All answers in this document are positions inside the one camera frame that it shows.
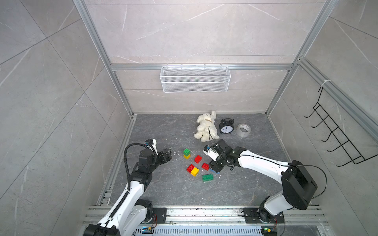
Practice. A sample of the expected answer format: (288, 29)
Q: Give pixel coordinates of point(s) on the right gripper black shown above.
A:
(213, 166)

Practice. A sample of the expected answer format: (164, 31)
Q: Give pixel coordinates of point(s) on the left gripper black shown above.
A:
(167, 157)

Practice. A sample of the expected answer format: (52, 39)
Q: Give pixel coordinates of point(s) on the yellow square lego brick top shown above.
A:
(186, 156)

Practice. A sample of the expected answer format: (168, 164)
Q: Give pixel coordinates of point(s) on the yellow square lego brick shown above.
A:
(195, 171)
(186, 156)

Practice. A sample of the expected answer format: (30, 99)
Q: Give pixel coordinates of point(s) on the light green square lego brick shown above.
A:
(186, 152)

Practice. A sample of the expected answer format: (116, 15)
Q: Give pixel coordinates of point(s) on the red square lego brick top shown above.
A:
(198, 159)

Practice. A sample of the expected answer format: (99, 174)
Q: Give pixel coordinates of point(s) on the red square lego brick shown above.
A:
(198, 159)
(190, 168)

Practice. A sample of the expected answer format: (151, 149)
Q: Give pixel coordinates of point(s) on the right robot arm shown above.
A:
(298, 186)

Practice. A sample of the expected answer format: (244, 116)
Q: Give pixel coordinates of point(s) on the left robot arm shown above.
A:
(130, 210)

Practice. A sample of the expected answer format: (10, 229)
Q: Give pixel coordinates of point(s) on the dark green long lego brick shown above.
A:
(207, 178)

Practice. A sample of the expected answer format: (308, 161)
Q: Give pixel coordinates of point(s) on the red square lego brick bottom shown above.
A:
(190, 168)

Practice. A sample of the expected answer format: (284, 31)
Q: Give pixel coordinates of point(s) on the yellow square lego brick bottom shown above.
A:
(195, 171)

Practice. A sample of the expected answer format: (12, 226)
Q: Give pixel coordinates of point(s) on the clear tape roll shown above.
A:
(243, 130)

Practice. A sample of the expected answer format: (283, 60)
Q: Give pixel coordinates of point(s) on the black alarm clock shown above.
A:
(226, 126)

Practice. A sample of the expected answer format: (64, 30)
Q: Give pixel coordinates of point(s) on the white plush dog toy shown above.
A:
(206, 131)

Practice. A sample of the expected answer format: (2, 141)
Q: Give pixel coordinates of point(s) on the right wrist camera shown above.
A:
(217, 149)

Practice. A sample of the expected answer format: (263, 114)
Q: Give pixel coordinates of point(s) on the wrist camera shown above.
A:
(217, 149)
(151, 144)

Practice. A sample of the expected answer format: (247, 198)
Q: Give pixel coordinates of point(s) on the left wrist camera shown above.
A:
(151, 144)

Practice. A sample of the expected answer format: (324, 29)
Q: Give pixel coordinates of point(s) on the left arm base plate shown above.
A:
(147, 215)

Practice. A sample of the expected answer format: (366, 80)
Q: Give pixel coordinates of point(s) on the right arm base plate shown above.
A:
(257, 215)

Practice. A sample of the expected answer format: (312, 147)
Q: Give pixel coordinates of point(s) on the white wire mesh basket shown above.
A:
(176, 79)

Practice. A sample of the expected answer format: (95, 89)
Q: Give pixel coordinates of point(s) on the aluminium mounting rail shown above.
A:
(228, 215)

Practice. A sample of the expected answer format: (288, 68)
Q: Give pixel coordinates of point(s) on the black wire hook rack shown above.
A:
(335, 132)

